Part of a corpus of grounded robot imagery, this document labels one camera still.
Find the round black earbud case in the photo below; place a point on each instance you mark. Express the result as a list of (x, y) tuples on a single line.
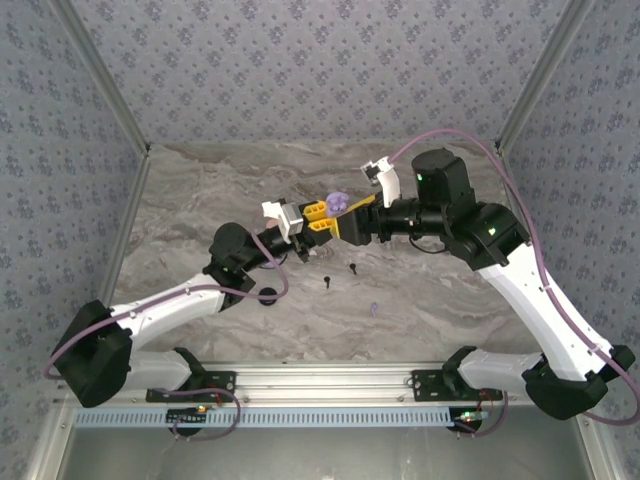
[(267, 292)]

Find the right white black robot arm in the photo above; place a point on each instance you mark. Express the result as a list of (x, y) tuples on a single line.
[(540, 310)]

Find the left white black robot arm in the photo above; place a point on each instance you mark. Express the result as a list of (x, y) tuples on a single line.
[(165, 310)]

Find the small black controller board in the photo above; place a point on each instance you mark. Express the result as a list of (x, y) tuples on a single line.
[(185, 416), (467, 422)]

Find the grey metal sheet panel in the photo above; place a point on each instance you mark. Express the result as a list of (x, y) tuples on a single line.
[(320, 455)]

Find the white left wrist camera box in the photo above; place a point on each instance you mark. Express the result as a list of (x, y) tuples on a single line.
[(285, 217)]

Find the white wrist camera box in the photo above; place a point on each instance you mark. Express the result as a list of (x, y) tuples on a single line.
[(387, 182), (285, 217)]

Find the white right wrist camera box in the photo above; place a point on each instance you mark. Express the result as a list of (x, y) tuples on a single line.
[(387, 182)]

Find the aluminium corner post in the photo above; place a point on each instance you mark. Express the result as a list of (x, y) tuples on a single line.
[(104, 75), (540, 75)]

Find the aluminium mounting rail beam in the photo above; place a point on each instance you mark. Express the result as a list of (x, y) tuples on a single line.
[(320, 382)]

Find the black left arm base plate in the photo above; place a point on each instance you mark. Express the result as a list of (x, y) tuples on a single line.
[(160, 395)]

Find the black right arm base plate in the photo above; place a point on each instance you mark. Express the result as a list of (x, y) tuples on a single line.
[(425, 382)]

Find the aluminium frame bar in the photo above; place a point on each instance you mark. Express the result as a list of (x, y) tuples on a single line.
[(597, 450), (49, 445)]

